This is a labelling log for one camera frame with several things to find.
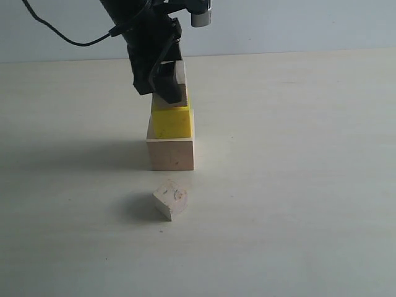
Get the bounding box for small pale wooden cube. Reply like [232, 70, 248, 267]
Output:
[153, 180, 187, 222]

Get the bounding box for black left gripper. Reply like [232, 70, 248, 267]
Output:
[100, 0, 183, 104]

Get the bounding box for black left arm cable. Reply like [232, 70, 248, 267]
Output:
[21, 0, 124, 48]

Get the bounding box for medium grained wooden cube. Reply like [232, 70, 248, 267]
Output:
[152, 60, 189, 107]

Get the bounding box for large light wooden cube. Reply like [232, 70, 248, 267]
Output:
[146, 110, 195, 171]

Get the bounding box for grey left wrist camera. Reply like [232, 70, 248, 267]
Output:
[186, 0, 212, 28]

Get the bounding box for yellow cube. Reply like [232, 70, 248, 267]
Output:
[151, 99, 193, 139]

